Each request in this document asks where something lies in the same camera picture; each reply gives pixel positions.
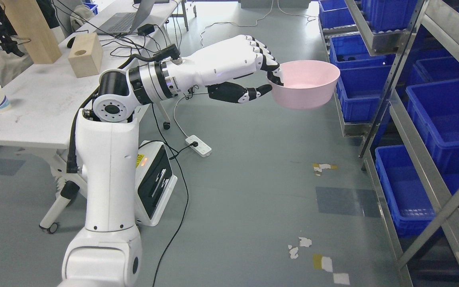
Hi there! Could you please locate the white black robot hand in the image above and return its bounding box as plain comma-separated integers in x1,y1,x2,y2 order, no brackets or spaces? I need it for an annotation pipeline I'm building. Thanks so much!
163,35,284,104

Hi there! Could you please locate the white floor device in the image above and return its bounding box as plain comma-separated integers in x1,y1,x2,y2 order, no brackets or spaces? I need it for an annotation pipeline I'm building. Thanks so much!
135,140,177,226

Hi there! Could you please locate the tall wooden block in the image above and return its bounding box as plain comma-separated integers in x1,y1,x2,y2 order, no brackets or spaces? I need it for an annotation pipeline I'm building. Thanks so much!
2,0,61,64

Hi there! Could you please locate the grey laptop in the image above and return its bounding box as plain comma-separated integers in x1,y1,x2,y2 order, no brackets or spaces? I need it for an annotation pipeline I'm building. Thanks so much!
95,0,155,35

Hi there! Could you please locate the small wooden block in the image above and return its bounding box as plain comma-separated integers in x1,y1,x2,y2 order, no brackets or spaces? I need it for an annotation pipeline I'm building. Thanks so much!
69,33,103,78

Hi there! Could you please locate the white folding table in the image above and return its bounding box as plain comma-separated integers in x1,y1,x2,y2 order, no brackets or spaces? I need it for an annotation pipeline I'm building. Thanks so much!
0,0,190,234

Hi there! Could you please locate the steel shelf rack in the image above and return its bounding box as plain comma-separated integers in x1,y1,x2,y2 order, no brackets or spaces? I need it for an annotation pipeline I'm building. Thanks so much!
345,0,459,287

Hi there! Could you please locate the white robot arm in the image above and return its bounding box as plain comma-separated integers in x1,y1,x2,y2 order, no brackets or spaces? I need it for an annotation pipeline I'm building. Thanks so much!
60,44,181,287

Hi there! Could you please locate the white power strip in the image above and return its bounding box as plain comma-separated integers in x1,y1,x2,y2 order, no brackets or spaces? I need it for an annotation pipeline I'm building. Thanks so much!
184,135,212,157

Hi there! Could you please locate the pink ikea bowl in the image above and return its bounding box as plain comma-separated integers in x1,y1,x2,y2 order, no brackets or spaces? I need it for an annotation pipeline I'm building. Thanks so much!
270,60,340,110

